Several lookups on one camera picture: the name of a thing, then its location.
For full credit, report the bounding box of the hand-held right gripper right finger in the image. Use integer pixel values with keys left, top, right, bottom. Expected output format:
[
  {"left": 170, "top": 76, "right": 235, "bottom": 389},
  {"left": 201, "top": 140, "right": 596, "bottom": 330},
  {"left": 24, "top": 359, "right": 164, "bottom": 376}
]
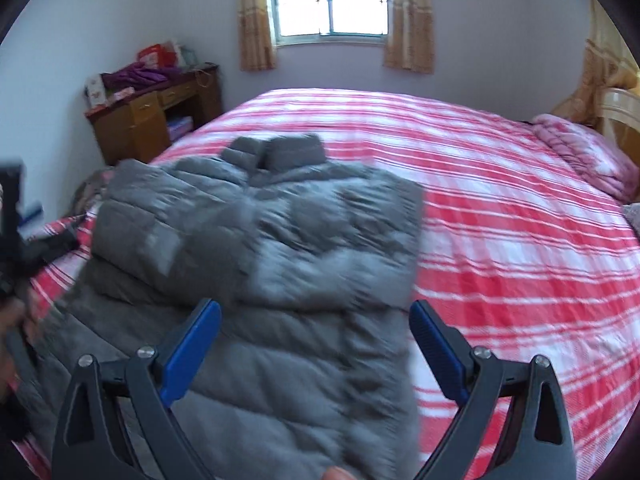
[{"left": 409, "top": 300, "right": 576, "bottom": 480}]

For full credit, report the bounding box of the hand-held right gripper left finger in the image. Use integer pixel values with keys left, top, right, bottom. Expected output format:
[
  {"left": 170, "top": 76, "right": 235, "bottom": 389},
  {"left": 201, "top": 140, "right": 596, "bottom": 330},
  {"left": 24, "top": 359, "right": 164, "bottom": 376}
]
[{"left": 50, "top": 297, "right": 223, "bottom": 480}]

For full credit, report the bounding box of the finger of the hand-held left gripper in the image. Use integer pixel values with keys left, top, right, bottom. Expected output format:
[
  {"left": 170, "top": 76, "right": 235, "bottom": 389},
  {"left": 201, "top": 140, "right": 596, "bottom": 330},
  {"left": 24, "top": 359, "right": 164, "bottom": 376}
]
[{"left": 17, "top": 203, "right": 81, "bottom": 273}]

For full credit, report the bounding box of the grey puffer jacket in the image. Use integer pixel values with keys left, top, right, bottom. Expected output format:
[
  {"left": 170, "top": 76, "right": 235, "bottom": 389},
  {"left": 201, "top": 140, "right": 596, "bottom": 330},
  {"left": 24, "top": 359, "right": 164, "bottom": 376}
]
[{"left": 15, "top": 133, "right": 426, "bottom": 480}]

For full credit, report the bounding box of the person's left hand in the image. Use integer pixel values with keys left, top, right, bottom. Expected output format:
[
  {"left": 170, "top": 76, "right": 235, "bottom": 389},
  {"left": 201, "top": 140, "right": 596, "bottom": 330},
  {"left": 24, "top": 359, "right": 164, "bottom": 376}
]
[{"left": 0, "top": 300, "right": 40, "bottom": 361}]

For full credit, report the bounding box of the dark floral cloth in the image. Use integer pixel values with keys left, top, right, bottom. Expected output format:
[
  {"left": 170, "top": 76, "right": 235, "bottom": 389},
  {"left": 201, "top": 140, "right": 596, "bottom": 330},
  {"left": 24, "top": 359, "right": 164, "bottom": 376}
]
[{"left": 70, "top": 169, "right": 117, "bottom": 217}]

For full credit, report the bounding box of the bed with red plaid sheet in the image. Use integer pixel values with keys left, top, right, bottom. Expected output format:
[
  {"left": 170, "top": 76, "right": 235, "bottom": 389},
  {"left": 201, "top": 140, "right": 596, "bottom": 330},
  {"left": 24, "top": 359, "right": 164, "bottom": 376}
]
[{"left": 12, "top": 88, "right": 640, "bottom": 480}]

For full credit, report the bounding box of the white printed box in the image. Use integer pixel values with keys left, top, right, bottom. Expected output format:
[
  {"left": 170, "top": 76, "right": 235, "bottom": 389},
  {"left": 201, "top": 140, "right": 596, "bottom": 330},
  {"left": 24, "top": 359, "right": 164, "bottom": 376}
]
[{"left": 85, "top": 74, "right": 108, "bottom": 108}]

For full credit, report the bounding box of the brown wooden desk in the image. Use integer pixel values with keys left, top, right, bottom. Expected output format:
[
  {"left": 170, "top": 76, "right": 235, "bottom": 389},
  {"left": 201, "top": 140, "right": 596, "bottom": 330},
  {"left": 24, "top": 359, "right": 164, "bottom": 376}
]
[{"left": 84, "top": 64, "right": 223, "bottom": 166}]

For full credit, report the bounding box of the blue packet under desk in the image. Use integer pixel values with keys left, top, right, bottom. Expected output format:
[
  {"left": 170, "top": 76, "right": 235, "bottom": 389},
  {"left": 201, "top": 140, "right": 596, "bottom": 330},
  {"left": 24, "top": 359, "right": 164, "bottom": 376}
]
[{"left": 167, "top": 116, "right": 195, "bottom": 143}]

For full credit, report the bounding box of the purple cloth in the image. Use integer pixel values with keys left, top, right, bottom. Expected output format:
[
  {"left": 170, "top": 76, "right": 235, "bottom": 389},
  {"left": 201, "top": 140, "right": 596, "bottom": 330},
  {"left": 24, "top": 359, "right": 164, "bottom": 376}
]
[{"left": 102, "top": 61, "right": 181, "bottom": 92}]

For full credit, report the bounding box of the red and white box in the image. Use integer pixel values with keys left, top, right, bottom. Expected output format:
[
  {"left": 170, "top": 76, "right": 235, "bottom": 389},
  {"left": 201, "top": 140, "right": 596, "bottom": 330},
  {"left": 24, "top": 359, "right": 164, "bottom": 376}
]
[{"left": 137, "top": 42, "right": 177, "bottom": 68}]

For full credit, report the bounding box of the folded pink quilt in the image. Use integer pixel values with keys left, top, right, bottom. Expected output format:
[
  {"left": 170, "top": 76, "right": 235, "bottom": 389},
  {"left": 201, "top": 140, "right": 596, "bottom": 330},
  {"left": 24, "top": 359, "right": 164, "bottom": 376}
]
[{"left": 531, "top": 112, "right": 640, "bottom": 203}]

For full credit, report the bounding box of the cream bed headboard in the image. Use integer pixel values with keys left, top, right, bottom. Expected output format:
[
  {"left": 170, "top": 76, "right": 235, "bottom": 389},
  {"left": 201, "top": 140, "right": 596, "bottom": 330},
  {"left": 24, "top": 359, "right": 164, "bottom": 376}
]
[{"left": 597, "top": 87, "right": 640, "bottom": 156}]

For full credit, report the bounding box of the short beige patterned curtain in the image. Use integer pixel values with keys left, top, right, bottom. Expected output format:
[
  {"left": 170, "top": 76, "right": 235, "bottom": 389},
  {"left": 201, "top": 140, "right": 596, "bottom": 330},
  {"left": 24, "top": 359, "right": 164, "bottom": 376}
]
[
  {"left": 384, "top": 0, "right": 435, "bottom": 73},
  {"left": 236, "top": 0, "right": 277, "bottom": 72}
]

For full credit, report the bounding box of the long beige curtain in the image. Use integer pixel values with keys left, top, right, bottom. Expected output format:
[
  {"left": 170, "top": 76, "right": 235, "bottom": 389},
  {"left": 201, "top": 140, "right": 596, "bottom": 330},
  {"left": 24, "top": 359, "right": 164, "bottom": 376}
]
[{"left": 552, "top": 0, "right": 640, "bottom": 126}]

